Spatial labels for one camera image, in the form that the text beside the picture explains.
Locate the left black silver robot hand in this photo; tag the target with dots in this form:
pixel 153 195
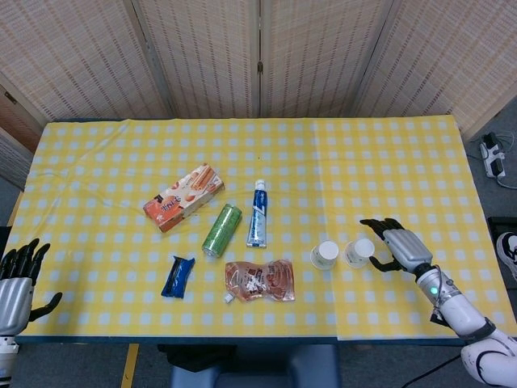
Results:
pixel 14 295

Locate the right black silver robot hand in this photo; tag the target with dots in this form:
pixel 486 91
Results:
pixel 408 248

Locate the white paper cup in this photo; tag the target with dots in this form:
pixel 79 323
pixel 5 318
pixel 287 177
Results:
pixel 358 252
pixel 324 254

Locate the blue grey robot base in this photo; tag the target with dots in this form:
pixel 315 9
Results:
pixel 254 368

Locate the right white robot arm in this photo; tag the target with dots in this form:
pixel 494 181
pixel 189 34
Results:
pixel 460 311

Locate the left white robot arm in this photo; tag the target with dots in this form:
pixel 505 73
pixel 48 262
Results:
pixel 6 355

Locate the yellow checkered tablecloth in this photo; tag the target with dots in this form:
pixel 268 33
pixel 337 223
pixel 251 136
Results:
pixel 121 141
pixel 404 169

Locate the black white sneaker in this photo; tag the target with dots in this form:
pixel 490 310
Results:
pixel 509 252

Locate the white power strip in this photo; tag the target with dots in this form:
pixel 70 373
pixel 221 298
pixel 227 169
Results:
pixel 493 155

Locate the brown spout pouch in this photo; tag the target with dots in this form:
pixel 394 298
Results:
pixel 262 281

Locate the blue white toothpaste tube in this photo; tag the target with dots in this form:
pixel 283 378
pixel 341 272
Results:
pixel 258 218

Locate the brown woven screen panel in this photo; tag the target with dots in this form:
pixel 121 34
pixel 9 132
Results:
pixel 16 133

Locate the blue snack packet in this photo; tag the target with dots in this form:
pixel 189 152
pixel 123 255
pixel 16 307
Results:
pixel 177 279

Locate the green drink can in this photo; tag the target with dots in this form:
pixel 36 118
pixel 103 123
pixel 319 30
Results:
pixel 222 230

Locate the woven bamboo screen panel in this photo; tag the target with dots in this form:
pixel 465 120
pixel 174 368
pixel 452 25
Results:
pixel 319 52
pixel 81 52
pixel 198 52
pixel 452 60

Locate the orange biscuit box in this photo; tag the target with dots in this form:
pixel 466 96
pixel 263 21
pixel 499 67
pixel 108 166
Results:
pixel 182 198

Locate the brass screen hinge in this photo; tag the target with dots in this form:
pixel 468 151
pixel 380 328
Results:
pixel 260 66

